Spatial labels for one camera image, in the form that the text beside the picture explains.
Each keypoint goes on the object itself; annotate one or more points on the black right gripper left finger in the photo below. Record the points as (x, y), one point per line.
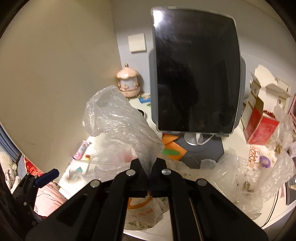
(97, 211)

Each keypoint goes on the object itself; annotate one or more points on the red white cardboard box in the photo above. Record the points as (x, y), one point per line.
(261, 116)

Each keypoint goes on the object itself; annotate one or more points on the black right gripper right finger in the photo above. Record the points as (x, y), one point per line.
(198, 211)

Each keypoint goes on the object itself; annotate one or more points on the clear plastic bag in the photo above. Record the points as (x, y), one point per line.
(109, 112)

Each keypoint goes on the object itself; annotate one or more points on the grey tablet stand base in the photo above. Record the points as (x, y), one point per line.
(195, 154)

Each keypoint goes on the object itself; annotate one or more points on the clear plastic wrap sheet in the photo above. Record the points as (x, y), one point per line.
(245, 187)

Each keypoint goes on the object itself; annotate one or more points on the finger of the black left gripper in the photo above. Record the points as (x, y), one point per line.
(46, 178)

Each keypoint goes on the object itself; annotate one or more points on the red fabric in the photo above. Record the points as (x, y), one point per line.
(31, 168)

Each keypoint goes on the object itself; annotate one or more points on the black tablet on stand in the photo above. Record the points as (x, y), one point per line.
(197, 71)

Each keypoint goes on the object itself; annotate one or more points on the white wall switch plate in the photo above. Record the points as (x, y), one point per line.
(137, 43)

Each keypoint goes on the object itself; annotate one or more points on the cartoon sticker sheet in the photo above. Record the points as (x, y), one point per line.
(260, 157)

